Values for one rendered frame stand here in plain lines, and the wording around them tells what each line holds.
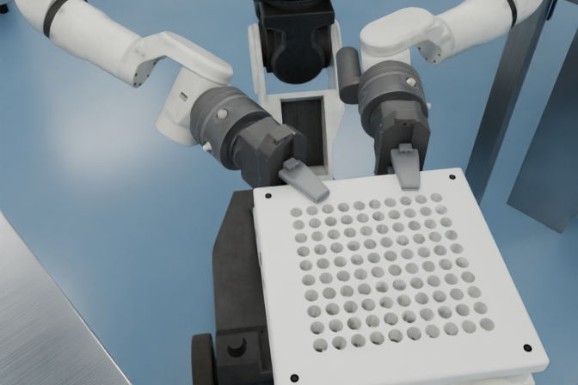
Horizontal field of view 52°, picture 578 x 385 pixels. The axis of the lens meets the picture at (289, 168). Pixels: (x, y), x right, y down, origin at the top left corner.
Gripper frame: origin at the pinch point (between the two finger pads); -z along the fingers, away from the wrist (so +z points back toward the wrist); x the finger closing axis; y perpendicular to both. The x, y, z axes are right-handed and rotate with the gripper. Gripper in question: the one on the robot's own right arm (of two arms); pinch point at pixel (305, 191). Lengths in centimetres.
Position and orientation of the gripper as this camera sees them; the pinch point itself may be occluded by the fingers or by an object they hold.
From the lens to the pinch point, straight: 68.4
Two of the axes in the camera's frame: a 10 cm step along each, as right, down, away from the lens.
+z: -6.4, -5.4, 5.5
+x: 0.0, 7.1, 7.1
